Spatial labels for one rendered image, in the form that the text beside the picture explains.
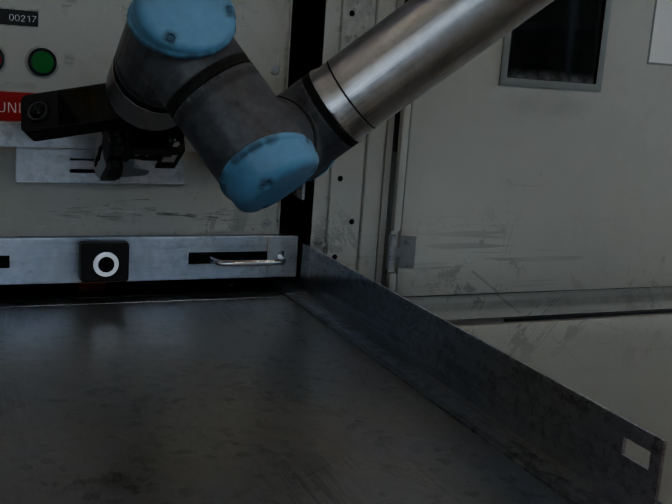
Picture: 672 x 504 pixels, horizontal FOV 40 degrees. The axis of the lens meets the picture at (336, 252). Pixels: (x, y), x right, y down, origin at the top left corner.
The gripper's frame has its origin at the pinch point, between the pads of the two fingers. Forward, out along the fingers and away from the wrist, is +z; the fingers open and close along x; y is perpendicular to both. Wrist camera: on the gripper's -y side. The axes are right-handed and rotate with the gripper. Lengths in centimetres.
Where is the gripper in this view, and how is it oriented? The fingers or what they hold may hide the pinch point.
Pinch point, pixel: (98, 167)
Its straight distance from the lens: 115.9
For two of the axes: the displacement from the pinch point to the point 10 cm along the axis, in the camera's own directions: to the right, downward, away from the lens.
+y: 9.1, -0.1, 4.0
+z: -3.8, 3.1, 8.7
